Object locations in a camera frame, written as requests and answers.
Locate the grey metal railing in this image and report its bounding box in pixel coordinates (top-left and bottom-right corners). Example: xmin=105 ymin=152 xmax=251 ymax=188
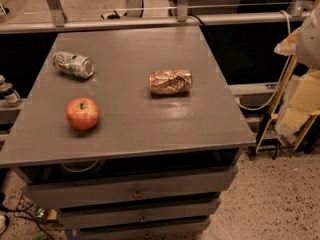
xmin=1 ymin=0 xmax=319 ymax=33

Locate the bottom grey drawer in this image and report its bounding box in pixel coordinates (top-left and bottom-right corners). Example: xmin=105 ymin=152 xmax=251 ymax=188
xmin=78 ymin=216 xmax=210 ymax=240

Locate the grey drawer cabinet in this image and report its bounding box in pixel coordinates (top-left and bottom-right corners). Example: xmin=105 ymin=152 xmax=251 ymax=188
xmin=0 ymin=25 xmax=257 ymax=240

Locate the white cable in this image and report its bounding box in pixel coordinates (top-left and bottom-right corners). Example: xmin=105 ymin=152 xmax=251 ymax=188
xmin=237 ymin=9 xmax=293 ymax=112

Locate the wire basket on floor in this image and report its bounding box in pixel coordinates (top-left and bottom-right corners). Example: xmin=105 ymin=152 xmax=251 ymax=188
xmin=14 ymin=194 xmax=48 ymax=221

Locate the green white soda can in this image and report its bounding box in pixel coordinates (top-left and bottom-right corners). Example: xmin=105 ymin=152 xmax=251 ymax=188
xmin=53 ymin=51 xmax=95 ymax=79

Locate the red apple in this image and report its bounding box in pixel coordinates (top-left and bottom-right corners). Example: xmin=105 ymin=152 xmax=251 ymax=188
xmin=66 ymin=97 xmax=100 ymax=130

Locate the grey drawer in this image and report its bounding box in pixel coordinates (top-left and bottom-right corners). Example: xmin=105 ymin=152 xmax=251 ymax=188
xmin=24 ymin=165 xmax=238 ymax=209
xmin=78 ymin=216 xmax=210 ymax=240
xmin=58 ymin=195 xmax=221 ymax=229

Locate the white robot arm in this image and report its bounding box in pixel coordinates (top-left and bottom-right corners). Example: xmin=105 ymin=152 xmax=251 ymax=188
xmin=296 ymin=4 xmax=320 ymax=69

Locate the yellow wooden frame stand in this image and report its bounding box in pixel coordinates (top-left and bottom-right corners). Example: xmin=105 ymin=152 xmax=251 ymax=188
xmin=255 ymin=27 xmax=320 ymax=153

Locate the top grey drawer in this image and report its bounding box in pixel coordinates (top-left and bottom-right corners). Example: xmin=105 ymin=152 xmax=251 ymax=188
xmin=24 ymin=165 xmax=238 ymax=209

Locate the small dark bottle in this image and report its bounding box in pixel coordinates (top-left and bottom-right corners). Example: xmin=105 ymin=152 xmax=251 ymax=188
xmin=0 ymin=75 xmax=22 ymax=107

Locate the middle grey drawer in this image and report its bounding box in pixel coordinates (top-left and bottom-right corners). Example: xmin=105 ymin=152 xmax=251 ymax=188
xmin=58 ymin=195 xmax=221 ymax=229

